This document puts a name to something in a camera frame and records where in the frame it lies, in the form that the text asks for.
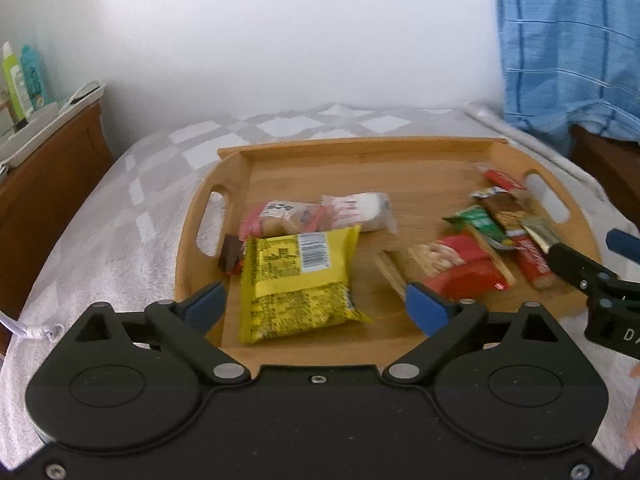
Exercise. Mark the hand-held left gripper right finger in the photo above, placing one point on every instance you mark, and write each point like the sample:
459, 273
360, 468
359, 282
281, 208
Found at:
425, 307

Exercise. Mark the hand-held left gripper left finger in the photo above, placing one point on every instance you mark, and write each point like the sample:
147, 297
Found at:
205, 304

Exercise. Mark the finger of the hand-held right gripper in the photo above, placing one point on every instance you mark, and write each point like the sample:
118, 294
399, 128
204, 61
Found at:
625, 242
575, 262

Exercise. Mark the gold snack packet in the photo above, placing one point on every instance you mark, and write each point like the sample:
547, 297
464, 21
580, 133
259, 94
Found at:
540, 232

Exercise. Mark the red brown candy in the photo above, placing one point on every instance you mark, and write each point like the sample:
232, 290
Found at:
231, 252

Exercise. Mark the wooden serving tray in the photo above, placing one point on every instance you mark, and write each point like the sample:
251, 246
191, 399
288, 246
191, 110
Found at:
325, 170

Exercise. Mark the person's right hand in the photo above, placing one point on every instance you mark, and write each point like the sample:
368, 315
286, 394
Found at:
635, 430

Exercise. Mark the red bar wrapper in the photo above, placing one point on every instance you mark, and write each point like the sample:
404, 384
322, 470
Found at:
532, 262

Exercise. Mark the red peanut snack packet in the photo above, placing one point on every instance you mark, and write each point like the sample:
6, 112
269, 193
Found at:
450, 265

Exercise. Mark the dark wooden furniture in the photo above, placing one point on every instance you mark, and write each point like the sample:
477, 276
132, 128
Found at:
607, 160

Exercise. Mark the yellow snack packet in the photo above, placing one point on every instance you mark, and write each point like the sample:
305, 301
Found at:
295, 290

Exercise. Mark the green snack packet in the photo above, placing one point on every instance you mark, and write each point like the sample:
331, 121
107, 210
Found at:
475, 222

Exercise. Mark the small red snack packet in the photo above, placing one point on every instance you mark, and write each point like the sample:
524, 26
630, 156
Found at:
502, 178

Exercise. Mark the pink clear cake packet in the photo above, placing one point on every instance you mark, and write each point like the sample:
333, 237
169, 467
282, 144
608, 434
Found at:
280, 215

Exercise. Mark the white pink snack packet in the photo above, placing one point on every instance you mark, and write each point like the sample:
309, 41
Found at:
360, 210

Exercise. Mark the wooden nightstand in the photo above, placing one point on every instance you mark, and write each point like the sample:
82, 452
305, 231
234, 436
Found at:
45, 185

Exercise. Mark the blue checked cloth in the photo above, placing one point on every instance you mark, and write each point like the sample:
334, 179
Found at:
570, 45

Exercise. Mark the white organiser tray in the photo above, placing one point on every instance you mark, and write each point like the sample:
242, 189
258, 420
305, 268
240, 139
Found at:
40, 125

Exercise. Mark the teal bottle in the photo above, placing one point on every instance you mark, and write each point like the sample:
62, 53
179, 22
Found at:
34, 77

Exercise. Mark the green bottle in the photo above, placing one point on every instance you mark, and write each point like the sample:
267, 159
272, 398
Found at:
17, 87

